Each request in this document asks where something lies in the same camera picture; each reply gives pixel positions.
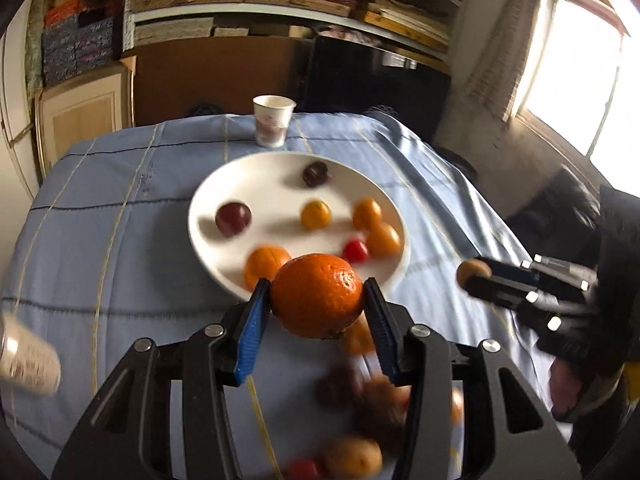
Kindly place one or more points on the brown wooden board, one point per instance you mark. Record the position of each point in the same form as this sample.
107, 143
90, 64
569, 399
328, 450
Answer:
210, 80

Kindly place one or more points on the yellow-orange round fruit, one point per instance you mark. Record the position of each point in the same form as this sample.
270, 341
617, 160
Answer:
316, 214

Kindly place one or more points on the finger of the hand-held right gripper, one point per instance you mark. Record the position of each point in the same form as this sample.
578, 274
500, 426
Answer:
540, 270
510, 295

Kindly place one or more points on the bright window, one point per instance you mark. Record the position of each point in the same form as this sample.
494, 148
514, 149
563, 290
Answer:
575, 70

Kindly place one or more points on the white paper cup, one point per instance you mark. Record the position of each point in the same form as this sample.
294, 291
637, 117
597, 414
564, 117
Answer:
272, 120

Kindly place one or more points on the mottled grey plank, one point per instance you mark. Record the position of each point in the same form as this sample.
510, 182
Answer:
35, 45

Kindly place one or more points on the red cherry tomato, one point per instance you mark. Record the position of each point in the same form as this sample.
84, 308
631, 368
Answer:
355, 251
302, 471

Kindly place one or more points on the large orange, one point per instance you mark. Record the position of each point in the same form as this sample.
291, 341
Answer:
317, 295

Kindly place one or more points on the black round stool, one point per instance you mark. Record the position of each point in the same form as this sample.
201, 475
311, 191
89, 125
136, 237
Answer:
457, 162

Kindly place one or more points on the black leather cushion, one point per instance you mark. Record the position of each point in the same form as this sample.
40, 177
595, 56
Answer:
560, 215

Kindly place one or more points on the small speckled orange fruit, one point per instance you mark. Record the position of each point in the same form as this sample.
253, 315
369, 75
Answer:
385, 240

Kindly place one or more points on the dark red plum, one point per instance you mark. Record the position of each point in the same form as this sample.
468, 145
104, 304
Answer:
233, 218

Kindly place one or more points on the white plate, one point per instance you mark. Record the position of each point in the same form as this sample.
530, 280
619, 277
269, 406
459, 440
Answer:
270, 195

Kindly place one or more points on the blue plaid tablecloth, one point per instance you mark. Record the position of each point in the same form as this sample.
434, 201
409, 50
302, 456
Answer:
125, 260

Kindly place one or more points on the white drink can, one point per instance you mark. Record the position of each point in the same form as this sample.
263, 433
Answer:
30, 360

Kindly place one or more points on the orange-yellow round fruit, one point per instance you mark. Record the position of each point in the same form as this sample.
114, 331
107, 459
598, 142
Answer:
366, 211

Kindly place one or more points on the person's right hand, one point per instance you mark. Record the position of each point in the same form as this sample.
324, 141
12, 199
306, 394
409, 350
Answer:
570, 390

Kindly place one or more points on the dark wrinkled passion fruit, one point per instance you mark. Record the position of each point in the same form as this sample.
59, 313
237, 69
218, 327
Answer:
316, 174

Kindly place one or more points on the light wooden framed panel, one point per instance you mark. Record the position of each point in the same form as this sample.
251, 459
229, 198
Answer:
82, 115

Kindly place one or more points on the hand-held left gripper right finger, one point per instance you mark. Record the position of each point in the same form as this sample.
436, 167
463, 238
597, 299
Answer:
382, 335

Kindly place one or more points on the medium orange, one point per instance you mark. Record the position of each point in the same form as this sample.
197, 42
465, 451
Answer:
262, 262

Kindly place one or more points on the large dark plum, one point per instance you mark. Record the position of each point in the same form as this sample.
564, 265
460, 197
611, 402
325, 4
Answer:
340, 385

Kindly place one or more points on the black panel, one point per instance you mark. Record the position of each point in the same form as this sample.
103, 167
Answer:
365, 85

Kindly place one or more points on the large tan striped fruit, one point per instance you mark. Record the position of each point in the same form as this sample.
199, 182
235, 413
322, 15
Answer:
352, 457

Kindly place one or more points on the stack of blue patterned boxes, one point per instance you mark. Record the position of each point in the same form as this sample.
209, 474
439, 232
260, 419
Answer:
75, 55

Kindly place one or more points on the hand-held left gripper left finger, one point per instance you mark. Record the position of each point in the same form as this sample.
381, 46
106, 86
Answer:
255, 330

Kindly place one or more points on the white metal shelf rack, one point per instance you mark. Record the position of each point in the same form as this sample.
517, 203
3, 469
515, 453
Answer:
200, 11

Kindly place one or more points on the small tan round fruit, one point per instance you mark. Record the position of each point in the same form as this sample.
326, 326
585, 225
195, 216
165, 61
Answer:
470, 270

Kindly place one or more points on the white lace curtain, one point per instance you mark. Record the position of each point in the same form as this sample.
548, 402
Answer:
500, 60

